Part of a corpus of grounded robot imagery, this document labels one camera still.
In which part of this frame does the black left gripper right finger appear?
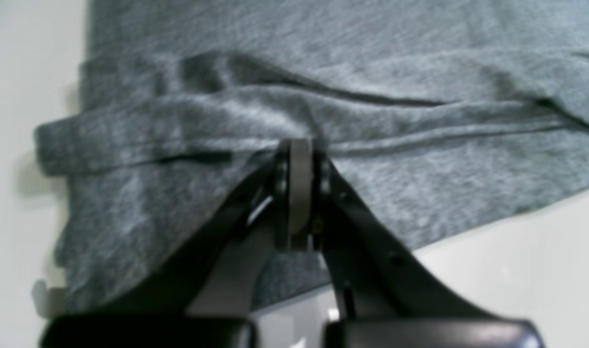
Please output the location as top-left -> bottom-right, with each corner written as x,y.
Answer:
304,141 -> 545,348

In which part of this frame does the grey long-sleeve T-shirt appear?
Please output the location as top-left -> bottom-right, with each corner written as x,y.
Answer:
35,0 -> 589,313

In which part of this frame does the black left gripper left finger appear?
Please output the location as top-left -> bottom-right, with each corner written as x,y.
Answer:
41,140 -> 304,348

